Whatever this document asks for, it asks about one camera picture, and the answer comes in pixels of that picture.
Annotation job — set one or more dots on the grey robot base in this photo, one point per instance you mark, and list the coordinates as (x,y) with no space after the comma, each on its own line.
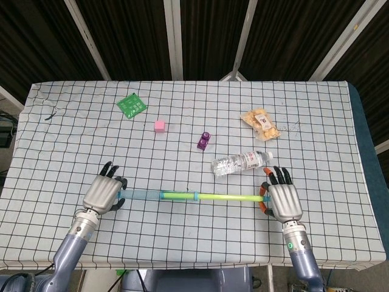
(188,281)

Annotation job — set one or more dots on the clear plastic water bottle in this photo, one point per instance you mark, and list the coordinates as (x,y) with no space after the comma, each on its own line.
(237,162)

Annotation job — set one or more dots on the white black-checkered tablecloth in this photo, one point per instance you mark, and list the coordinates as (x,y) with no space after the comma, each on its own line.
(182,237)

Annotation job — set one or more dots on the clear bag of snacks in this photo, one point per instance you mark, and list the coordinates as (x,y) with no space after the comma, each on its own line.
(261,124)

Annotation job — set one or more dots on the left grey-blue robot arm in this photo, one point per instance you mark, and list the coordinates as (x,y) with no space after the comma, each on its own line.
(73,246)

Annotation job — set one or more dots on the purple toy brick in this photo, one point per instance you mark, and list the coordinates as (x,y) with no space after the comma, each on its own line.
(203,141)

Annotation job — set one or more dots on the pink cube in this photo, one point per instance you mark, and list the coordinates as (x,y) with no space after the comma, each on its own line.
(160,126)

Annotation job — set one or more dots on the black equipment box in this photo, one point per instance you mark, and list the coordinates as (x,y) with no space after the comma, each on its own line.
(5,130)

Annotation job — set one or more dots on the right orange-tipped silver robot hand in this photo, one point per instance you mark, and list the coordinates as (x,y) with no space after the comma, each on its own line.
(284,202)

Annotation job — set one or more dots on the green blue toy syringe pump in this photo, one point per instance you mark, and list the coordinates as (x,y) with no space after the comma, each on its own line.
(212,197)

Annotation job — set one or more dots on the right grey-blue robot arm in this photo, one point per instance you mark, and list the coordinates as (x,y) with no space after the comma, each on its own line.
(301,258)

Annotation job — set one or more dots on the white frame post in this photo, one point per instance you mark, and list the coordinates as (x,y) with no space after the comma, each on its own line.
(88,42)
(343,42)
(174,39)
(243,39)

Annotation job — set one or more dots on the green sachet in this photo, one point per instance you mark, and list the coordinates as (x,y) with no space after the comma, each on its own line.
(132,106)

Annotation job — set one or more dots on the left black-fingered silver robot hand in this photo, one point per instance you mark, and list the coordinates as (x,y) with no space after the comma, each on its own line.
(101,194)

